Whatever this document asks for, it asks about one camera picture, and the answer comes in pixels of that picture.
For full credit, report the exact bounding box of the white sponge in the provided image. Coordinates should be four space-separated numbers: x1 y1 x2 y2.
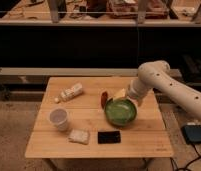
68 129 90 145

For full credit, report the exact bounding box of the green bowl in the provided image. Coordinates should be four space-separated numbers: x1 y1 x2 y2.
104 99 137 127

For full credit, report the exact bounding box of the black foot pedal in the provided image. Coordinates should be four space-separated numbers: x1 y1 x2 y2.
181 125 201 144

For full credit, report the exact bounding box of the black cable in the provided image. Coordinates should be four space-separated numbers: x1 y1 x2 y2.
169 143 201 171

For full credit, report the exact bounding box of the red pepper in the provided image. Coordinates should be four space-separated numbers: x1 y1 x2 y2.
101 91 108 109

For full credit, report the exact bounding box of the black rectangular block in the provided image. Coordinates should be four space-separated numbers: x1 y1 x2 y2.
98 131 121 144

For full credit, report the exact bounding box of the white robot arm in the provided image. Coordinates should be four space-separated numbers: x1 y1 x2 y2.
126 60 201 122

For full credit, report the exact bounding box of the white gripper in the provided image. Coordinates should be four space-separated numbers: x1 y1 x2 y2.
127 84 143 106

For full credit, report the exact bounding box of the white plastic bottle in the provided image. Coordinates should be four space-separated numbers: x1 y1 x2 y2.
54 83 83 103

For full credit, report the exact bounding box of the wooden table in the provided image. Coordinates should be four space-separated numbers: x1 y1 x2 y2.
25 77 173 159

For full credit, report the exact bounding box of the yellow wedge block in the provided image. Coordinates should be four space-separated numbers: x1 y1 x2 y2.
108 89 126 101

